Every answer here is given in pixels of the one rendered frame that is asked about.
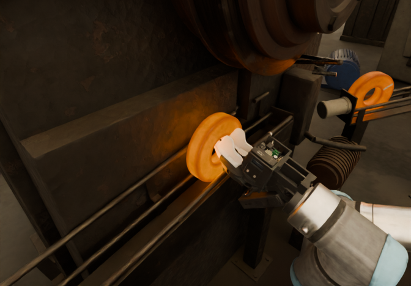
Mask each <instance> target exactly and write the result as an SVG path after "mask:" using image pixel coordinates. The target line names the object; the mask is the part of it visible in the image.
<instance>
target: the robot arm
mask: <svg viewBox="0 0 411 286"><path fill-rule="evenodd" d="M273 141H275V142H276V143H278V144H279V145H280V146H282V147H283V148H284V150H283V152H282V153H281V152H279V151H278V150H277V149H276V148H274V147H273V146H274V145H273V144H272V142H273ZM214 148H215V151H216V153H217V155H218V157H219V159H220V162H221V164H222V166H223V167H224V169H225V171H226V173H227V174H228V175H229V176H230V177H231V178H232V179H233V180H235V181H237V182H238V183H239V184H240V185H241V186H243V185H244V186H246V187H247V188H248V189H247V190H246V191H244V192H243V194H242V196H241V197H240V198H239V199H238V200H239V202H240V203H241V205H242V207H243V208H244V209H250V208H266V207H281V206H284V204H285V203H286V202H287V205H286V206H285V207H284V208H283V209H282V210H283V211H284V212H285V213H286V214H287V215H288V214H291V215H290V216H289V217H288V219H287V221H288V222H289V223H290V224H291V225H292V226H294V227H295V228H296V229H297V230H298V231H299V232H300V233H302V234H303V235H304V238H303V243H302V248H301V251H300V255H299V257H297V258H295V259H294V261H293V262H292V264H291V268H290V276H291V281H292V283H293V285H294V286H396V284H397V283H398V282H399V280H400V279H401V277H402V275H403V274H404V272H405V269H406V267H407V263H408V253H407V252H411V207H399V206H392V205H379V204H373V203H364V202H358V201H353V200H352V199H351V197H350V196H348V195H347V194H345V193H343V192H341V191H336V190H329V189H328V188H326V187H325V186H324V185H323V184H321V183H317V184H316V185H315V186H314V187H312V185H313V184H312V182H313V181H314V180H315V179H316V178H317V177H316V176H315V175H313V174H312V173H311V172H309V171H308V170H306V169H305V168H304V167H303V166H301V165H300V164H299V163H297V162H296V161H294V160H293V159H292V158H291V157H289V156H290V154H291V153H292V150H290V149H289V148H287V147H286V146H285V145H283V144H282V143H280V142H279V141H278V140H276V139H275V138H274V137H272V136H271V135H269V136H268V138H267V140H266V142H265V143H263V142H262V143H261V144H259V146H257V145H256V146H254V147H252V146H250V145H249V144H248V143H247V142H246V140H245V132H244V131H243V130H242V129H241V128H236V129H235V130H234V131H233V132H232V133H231V135H230V136H228V135H227V136H224V137H222V138H221V139H220V140H219V141H218V142H217V143H216V144H215V146H214ZM241 164H243V166H241Z"/></svg>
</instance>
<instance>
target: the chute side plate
mask: <svg viewBox="0 0 411 286"><path fill-rule="evenodd" d="M293 123H294V120H291V121H290V122H289V123H288V124H287V125H285V126H284V127H282V129H280V130H279V131H278V132H277V133H275V134H274V135H273V136H272V137H274V138H275V139H276V140H278V141H279V142H280V143H283V142H284V141H285V140H286V139H287V138H288V142H287V145H288V144H289V140H290V136H291V131H292V126H293ZM243 187H244V185H243V186H241V185H240V184H239V183H238V182H237V181H235V180H233V179H232V178H231V177H230V176H229V175H228V176H227V177H226V178H225V179H224V180H223V181H222V182H221V183H220V184H219V185H218V186H217V187H216V188H215V189H214V190H213V191H212V192H211V193H210V194H209V195H208V196H206V197H205V198H204V199H203V200H202V201H201V202H200V203H199V204H198V205H197V206H196V207H195V208H194V209H192V210H191V211H190V212H189V214H187V216H186V217H184V218H183V219H182V220H181V221H180V222H179V223H178V224H177V225H176V226H175V227H174V228H173V229H172V230H171V231H170V232H169V233H168V234H167V235H166V236H164V237H163V238H162V239H161V240H160V241H159V242H158V243H157V244H156V245H155V246H154V247H153V248H152V249H151V250H150V251H149V252H148V253H147V254H146V255H145V256H144V257H143V258H142V259H141V260H140V261H139V262H137V263H136V264H135V265H134V266H133V267H132V268H131V269H130V270H129V271H128V272H127V273H126V274H125V275H124V276H122V277H121V278H120V279H119V280H118V281H117V282H116V283H115V284H114V285H113V286H149V285H150V284H151V283H152V282H153V281H154V280H155V279H156V278H157V277H158V276H159V275H160V274H161V273H162V272H163V271H164V270H165V269H166V268H167V267H168V266H169V265H170V264H171V262H172V261H173V260H174V259H175V258H176V257H177V256H178V255H179V254H180V253H181V252H182V251H183V250H184V249H185V248H186V247H187V246H188V245H189V244H190V243H191V242H192V241H193V240H194V239H195V238H196V236H197V235H198V234H199V233H200V232H201V231H202V230H203V229H204V228H205V227H206V226H207V225H208V223H209V222H210V221H211V220H212V219H213V218H214V217H215V216H216V215H217V214H218V213H219V212H220V211H221V210H222V209H223V208H224V207H225V206H226V205H227V204H228V203H229V202H230V201H231V200H232V199H233V197H234V196H235V195H236V194H237V193H238V192H239V191H240V190H241V189H242V188H243Z"/></svg>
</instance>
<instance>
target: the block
mask: <svg viewBox="0 0 411 286"><path fill-rule="evenodd" d="M322 79H323V75H314V74H312V71H309V70H304V69H302V68H297V67H295V68H292V69H291V70H289V71H287V72H285V74H284V76H283V82H282V86H281V92H280V99H279V103H278V108H280V109H283V110H285V111H288V112H291V113H293V114H294V123H293V126H292V131H291V136H290V140H289V143H290V144H292V145H299V144H300V143H301V142H302V141H303V140H304V139H306V138H305V137H304V133H305V131H309V127H310V124H311V120H312V118H313V113H314V109H315V106H316V102H317V98H318V94H319V91H320V86H321V84H322Z"/></svg>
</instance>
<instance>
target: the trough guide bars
mask: <svg viewBox="0 0 411 286"><path fill-rule="evenodd" d="M403 90H404V92H401V93H395V92H400V91H403ZM393 93H395V94H392V95H391V97H390V98H393V97H398V96H402V95H403V96H402V98H400V99H397V100H391V101H386V102H383V103H377V104H372V105H369V106H364V107H360V108H355V112H358V113H355V114H354V116H353V117H357V119H356V125H358V124H361V123H362V121H363V117H364V115H366V114H371V113H375V112H380V111H385V110H388V109H393V108H398V107H402V106H407V105H411V101H408V100H411V97H409V95H410V94H411V86H407V87H402V88H398V89H393ZM372 95H373V94H370V95H365V97H364V99H367V98H370V97H371V96H372ZM403 101H408V102H405V103H400V102H403ZM395 103H400V104H395ZM391 104H394V105H391ZM386 105H391V106H386ZM381 106H386V107H382V108H377V107H381ZM372 108H377V109H372ZM367 109H372V110H368V111H366V110H367Z"/></svg>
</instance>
